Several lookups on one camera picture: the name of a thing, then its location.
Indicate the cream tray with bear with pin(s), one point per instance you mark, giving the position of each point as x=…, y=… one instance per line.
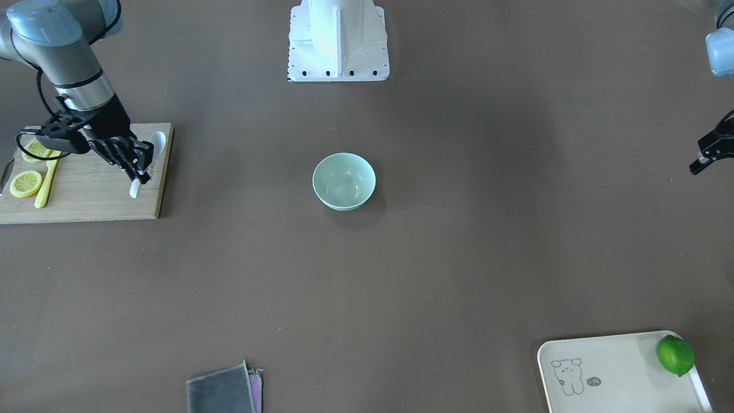
x=616, y=373

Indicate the lower lemon slice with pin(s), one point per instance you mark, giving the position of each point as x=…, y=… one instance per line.
x=26, y=184

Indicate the light green bowl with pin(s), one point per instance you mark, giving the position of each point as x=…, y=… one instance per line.
x=344, y=181

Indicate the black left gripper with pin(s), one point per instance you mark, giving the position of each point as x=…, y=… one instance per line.
x=713, y=148

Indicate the green lime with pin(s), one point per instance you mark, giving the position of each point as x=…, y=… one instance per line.
x=675, y=355

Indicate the lemon slice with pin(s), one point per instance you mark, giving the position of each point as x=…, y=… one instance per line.
x=34, y=151
x=26, y=184

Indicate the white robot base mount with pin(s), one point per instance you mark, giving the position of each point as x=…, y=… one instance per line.
x=337, y=41

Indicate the upper lemon slice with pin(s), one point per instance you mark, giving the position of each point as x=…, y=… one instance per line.
x=34, y=151

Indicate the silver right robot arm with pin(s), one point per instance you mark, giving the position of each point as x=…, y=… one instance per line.
x=55, y=38

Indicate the yellow plastic knife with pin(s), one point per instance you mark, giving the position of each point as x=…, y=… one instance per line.
x=42, y=195

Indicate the grey folded cloth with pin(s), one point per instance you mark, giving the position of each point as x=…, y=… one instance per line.
x=237, y=389

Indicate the white ceramic spoon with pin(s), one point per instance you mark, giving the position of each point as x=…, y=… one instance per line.
x=159, y=140

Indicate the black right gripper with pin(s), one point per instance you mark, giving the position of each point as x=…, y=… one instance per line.
x=112, y=124

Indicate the bamboo cutting board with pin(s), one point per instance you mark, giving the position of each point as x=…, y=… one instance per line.
x=85, y=188

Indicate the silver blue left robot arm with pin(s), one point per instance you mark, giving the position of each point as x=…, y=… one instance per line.
x=719, y=44

